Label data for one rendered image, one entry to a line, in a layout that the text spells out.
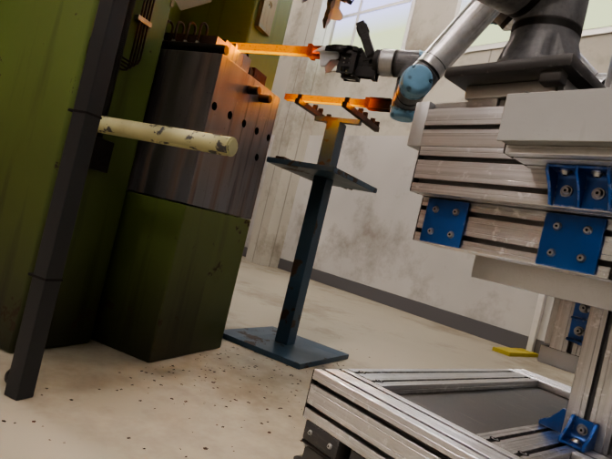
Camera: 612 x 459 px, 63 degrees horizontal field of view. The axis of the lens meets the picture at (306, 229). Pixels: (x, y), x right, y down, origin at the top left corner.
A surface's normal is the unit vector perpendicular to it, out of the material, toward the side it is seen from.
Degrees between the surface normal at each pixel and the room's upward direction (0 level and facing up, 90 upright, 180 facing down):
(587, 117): 90
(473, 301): 90
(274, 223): 90
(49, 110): 90
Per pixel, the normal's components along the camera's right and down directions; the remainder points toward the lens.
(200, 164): 0.89, 0.21
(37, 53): -0.39, -0.10
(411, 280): -0.73, -0.18
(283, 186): 0.64, 0.14
